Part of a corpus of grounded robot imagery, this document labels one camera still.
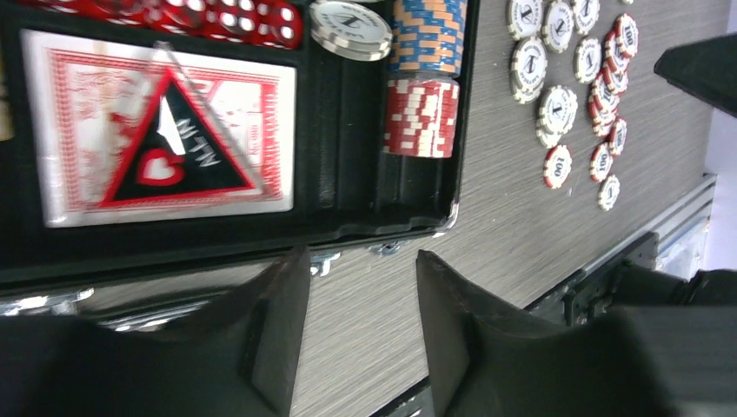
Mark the blue red chip stack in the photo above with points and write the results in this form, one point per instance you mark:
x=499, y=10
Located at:
x=423, y=95

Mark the clear all-in triangle button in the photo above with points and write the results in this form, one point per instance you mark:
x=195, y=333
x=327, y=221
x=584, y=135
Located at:
x=177, y=148

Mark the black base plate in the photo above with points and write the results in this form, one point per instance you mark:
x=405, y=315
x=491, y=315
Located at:
x=604, y=282

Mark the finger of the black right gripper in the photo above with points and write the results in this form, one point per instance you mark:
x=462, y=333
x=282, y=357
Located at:
x=705, y=70

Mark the black poker set case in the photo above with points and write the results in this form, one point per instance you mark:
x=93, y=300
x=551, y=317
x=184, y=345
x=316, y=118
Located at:
x=347, y=190

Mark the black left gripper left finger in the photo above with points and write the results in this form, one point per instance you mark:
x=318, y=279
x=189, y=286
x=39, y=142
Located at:
x=236, y=356

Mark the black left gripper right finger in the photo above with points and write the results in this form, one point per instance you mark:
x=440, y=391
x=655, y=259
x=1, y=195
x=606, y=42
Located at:
x=667, y=347

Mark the red playing card deck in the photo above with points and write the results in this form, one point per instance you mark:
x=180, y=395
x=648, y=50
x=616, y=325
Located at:
x=74, y=83

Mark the white poker chip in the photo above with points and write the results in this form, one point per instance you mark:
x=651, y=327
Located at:
x=609, y=192
x=350, y=30
x=524, y=18
x=528, y=69
x=586, y=15
x=558, y=26
x=556, y=115
x=587, y=60

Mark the red dice in case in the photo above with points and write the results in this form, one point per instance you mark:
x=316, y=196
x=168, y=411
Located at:
x=274, y=24

